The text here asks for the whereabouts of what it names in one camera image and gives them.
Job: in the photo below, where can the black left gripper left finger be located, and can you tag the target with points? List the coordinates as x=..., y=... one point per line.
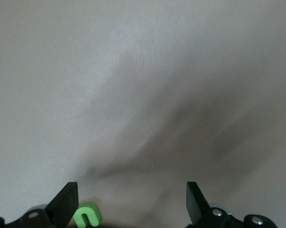
x=64, y=204

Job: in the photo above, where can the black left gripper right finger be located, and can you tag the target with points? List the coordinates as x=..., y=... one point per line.
x=194, y=204

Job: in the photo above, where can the green foam letter n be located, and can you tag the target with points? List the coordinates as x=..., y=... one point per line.
x=89, y=206

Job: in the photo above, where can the brown table cover sheet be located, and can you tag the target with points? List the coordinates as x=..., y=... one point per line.
x=62, y=71

